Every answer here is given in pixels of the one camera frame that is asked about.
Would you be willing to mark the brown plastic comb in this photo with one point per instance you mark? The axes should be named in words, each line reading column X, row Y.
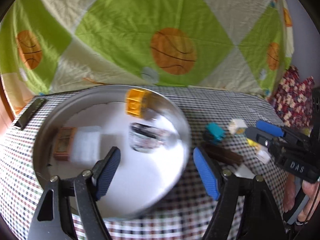
column 222, row 155

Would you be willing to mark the black tin lid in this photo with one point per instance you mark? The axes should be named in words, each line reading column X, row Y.
column 27, row 115

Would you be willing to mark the white charger adapter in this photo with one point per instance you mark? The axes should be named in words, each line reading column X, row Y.
column 244, row 172

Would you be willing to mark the white cardboard box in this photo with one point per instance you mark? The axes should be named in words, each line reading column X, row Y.
column 263, row 156

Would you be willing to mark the red patterned cloth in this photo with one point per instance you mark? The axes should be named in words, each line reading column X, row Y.
column 292, row 100

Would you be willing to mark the round black cookie tin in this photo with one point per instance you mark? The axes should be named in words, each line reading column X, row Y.
column 141, row 179

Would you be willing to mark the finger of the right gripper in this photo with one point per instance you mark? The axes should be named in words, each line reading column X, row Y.
column 269, row 128

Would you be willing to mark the yellow cube block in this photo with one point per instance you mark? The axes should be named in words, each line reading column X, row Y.
column 253, row 143

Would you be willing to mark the white sun toy brick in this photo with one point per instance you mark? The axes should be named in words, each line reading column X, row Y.
column 237, row 126

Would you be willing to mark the small brown framed box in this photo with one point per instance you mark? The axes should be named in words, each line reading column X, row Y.
column 63, row 143

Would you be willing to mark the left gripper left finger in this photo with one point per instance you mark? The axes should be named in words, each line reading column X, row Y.
column 53, row 217

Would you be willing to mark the teal bear toy brick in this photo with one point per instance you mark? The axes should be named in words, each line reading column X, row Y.
column 213, row 133

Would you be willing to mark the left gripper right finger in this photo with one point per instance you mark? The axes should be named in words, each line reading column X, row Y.
column 260, row 219

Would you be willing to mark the yellow face toy brick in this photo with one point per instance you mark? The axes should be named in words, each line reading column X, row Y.
column 137, row 102

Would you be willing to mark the person's right hand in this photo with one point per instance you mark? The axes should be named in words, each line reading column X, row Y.
column 310, row 190

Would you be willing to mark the checkered tablecloth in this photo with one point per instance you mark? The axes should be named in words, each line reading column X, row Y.
column 186, row 211

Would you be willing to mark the green basketball bedsheet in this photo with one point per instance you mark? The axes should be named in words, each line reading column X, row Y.
column 52, row 46

